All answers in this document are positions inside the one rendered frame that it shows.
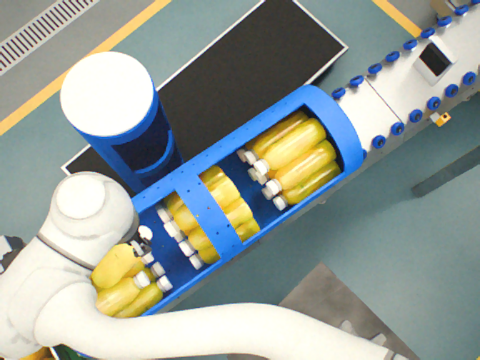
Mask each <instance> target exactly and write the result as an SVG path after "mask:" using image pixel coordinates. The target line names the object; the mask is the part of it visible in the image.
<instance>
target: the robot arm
mask: <svg viewBox="0 0 480 360"><path fill-rule="evenodd" d="M140 226H141V225H140V221H139V213H138V212H137V211H136V209H135V207H134V206H133V205H132V202H131V199H130V197H129V195H128V194H127V192H126V190H125V189H124V188H122V187H121V186H120V185H119V184H118V183H116V182H115V181H114V180H113V179H110V178H109V177H107V176H104V175H103V174H98V173H94V172H79V173H75V174H71V175H69V176H67V177H66V178H65V179H63V180H62V181H61V182H60V183H59V185H58V186H57V187H56V189H55V191H54V195H53V197H52V201H51V206H50V210H49V215H48V216H47V219H46V221H45V222H44V225H43V226H42V227H41V229H40V230H39V232H38V234H37V235H36V237H35V238H34V239H32V240H31V242H30V243H29V244H28V245H27V246H26V248H25V249H23V250H22V251H21V252H20V253H19V255H18V256H17V257H16V258H15V259H14V260H13V261H12V263H11V264H10V265H9V268H8V269H7V270H6V271H5V272H4V274H3V275H2V277H1V279H0V356H1V357H4V358H6V359H20V358H23V357H25V356H28V355H31V354H33V353H35V352H37V350H39V349H40V348H41V347H42V346H56V345H59V344H65V345H67V346H70V347H71V348H73V349H75V350H77V351H80V352H82V353H84V354H86V355H87V356H92V357H95V358H98V359H106V360H144V359H164V357H175V356H196V355H207V354H228V353H242V354H255V355H259V356H264V357H266V358H269V359H270V360H411V359H408V358H406V357H403V356H401V355H399V354H397V353H394V352H393V351H392V350H390V349H388V348H385V347H382V345H383V344H384V342H385V341H386V338H385V337H384V335H383V334H380V332H379V334H377V335H375V336H373V337H372V338H370V339H369V340H368V339H363V338H361V337H360V336H359V333H358V332H356V330H355V328H354V326H353V324H352V322H351V321H349V320H344V321H342V322H341V323H340V325H339V328H338V329H336V328H334V327H332V326H331V325H329V324H325V323H324V322H321V321H319V320H316V319H313V318H311V317H310V316H308V315H305V314H302V313H299V312H297V311H292V310H290V309H285V307H281V306H275V305H270V304H254V303H245V304H224V305H218V306H208V307H202V308H201V309H192V310H186V311H176V312H170V313H165V314H154V315H149V316H144V317H137V318H131V319H115V318H111V317H109V316H106V315H104V314H103V313H102V312H100V311H99V309H98V308H97V307H96V306H95V303H96V300H97V293H96V289H95V288H94V287H93V286H92V285H91V280H90V279H89V277H90V276H91V274H92V272H93V270H94V269H95V268H96V267H97V265H98V264H99V263H100V261H101V260H102V258H103V257H105V256H106V254H107V253H108V252H109V251H110V249H111V248H112V247H113V246H114V245H119V244H128V245H129V246H133V249H132V251H133V253H134V257H136V258H138V257H143V256H145V255H147V254H149V253H150V252H151V251H152V249H151V247H150V245H151V244H152V242H151V241H149V239H148V238H146V237H142V236H141V234H140V232H139V227H140Z"/></svg>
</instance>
